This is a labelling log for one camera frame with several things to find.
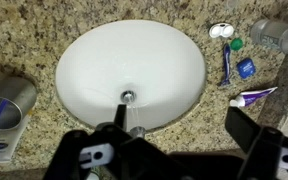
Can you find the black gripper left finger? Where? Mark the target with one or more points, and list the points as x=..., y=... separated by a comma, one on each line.
x=84, y=146

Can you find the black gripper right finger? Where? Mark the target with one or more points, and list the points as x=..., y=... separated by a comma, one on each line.
x=260, y=146

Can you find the purple white toothpaste tube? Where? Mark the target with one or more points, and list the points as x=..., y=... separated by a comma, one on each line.
x=254, y=96

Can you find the chrome faucet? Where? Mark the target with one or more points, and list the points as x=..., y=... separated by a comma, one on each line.
x=137, y=132

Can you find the chrome sink drain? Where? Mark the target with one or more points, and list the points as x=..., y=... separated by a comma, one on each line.
x=128, y=96

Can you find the blue floss box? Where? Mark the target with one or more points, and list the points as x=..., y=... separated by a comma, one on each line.
x=246, y=68

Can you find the stainless steel cup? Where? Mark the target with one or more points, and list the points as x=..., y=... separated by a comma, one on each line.
x=19, y=90

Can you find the white oval sink basin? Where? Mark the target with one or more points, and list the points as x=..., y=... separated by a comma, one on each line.
x=117, y=60

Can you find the green bottle cap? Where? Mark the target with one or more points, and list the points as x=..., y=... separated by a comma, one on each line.
x=236, y=44

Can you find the clear plastic water bottle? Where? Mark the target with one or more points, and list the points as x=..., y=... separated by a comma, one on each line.
x=274, y=36

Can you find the white contact lens case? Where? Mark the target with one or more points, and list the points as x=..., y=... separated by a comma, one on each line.
x=221, y=30

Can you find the small clear plastic cup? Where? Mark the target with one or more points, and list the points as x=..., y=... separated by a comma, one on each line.
x=232, y=4

